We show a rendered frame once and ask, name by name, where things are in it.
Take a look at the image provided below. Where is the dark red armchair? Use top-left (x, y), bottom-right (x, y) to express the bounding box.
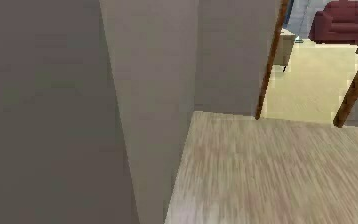
top-left (308, 0), bottom-right (358, 46)

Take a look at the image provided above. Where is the beige wooden side table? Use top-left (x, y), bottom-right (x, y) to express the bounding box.
top-left (273, 28), bottom-right (298, 73)

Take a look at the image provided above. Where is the brown wooden door frame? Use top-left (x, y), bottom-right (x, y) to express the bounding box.
top-left (254, 0), bottom-right (358, 129)

